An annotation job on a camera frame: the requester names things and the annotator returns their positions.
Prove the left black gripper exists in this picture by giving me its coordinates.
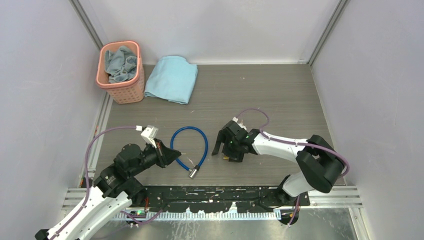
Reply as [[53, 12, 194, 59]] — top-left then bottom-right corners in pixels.
[[129, 137, 181, 177]]

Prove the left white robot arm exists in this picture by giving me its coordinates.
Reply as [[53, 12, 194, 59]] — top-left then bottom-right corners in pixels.
[[35, 138, 181, 240]]

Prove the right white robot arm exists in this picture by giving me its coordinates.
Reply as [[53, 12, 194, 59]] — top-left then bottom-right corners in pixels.
[[211, 118, 348, 206]]

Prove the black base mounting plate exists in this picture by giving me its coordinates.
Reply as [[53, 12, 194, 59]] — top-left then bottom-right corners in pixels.
[[129, 185, 311, 214]]

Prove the folded light blue towel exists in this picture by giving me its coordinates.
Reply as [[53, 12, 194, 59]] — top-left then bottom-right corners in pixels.
[[144, 55, 198, 105]]

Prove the pink plastic laundry basket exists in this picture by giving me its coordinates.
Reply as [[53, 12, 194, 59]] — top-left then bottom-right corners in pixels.
[[95, 40, 145, 104]]

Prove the grey-blue cloth in basket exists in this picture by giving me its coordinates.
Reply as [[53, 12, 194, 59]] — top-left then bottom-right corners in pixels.
[[104, 45, 138, 84]]

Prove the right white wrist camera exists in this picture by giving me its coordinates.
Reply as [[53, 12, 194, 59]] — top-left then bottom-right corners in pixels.
[[232, 116, 247, 130]]

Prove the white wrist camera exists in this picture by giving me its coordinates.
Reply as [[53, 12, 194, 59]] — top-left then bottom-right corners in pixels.
[[135, 125, 159, 149], [232, 116, 247, 130]]

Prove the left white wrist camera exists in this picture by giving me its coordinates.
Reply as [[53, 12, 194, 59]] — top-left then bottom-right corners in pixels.
[[135, 125, 159, 149]]

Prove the blue cable bike lock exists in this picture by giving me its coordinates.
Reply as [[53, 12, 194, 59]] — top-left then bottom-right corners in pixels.
[[170, 126, 209, 179]]

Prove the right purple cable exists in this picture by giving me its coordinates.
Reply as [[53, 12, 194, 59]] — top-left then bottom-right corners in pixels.
[[234, 108, 351, 227]]

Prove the purple cable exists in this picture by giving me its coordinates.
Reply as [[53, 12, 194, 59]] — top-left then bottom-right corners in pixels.
[[234, 108, 351, 227], [49, 125, 167, 240]]

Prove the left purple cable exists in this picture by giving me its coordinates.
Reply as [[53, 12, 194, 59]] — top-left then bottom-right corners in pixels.
[[49, 125, 167, 240]]

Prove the white slotted cable duct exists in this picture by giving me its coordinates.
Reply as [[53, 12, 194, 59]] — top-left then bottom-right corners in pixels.
[[109, 210, 282, 222]]

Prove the aluminium frame rail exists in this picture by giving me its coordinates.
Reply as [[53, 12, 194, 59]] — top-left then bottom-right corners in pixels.
[[61, 185, 364, 211]]

